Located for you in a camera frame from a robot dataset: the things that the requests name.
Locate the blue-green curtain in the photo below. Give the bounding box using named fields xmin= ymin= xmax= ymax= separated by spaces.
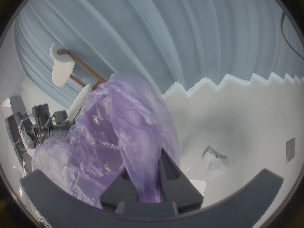
xmin=14 ymin=0 xmax=304 ymax=104

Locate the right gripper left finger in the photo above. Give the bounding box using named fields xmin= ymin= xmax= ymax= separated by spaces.
xmin=100 ymin=168 xmax=140 ymax=211

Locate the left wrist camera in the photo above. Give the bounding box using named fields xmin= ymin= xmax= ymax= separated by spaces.
xmin=53 ymin=111 xmax=70 ymax=128

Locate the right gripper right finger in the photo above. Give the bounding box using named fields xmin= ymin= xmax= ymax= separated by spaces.
xmin=158 ymin=147 xmax=204 ymax=213

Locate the white plastic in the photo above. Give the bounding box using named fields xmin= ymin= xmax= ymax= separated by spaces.
xmin=202 ymin=146 xmax=229 ymax=179

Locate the purple plastic bag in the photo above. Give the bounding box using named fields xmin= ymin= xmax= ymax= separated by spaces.
xmin=32 ymin=74 xmax=181 ymax=209

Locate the white cushioned wooden chair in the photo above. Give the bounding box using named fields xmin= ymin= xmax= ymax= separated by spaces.
xmin=50 ymin=42 xmax=106 ymax=124

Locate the black cable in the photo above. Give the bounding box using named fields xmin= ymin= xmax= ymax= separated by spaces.
xmin=280 ymin=11 xmax=304 ymax=59

